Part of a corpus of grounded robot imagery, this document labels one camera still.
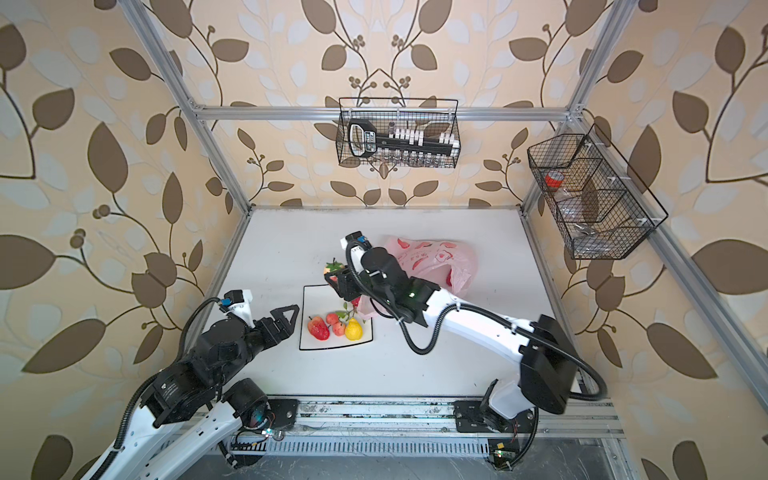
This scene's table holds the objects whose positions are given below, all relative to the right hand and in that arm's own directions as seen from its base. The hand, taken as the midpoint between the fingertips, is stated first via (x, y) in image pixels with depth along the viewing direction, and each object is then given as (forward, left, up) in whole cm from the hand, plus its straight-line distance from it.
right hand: (334, 274), depth 72 cm
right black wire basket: (+17, -69, +6) cm, 71 cm away
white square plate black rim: (+6, +9, -24) cm, 27 cm away
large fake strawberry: (-5, +8, -21) cm, 23 cm away
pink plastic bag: (+5, -30, -4) cm, 30 cm away
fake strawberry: (+1, 0, +2) cm, 2 cm away
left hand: (-8, +10, -4) cm, 14 cm away
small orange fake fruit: (-4, +2, -22) cm, 22 cm away
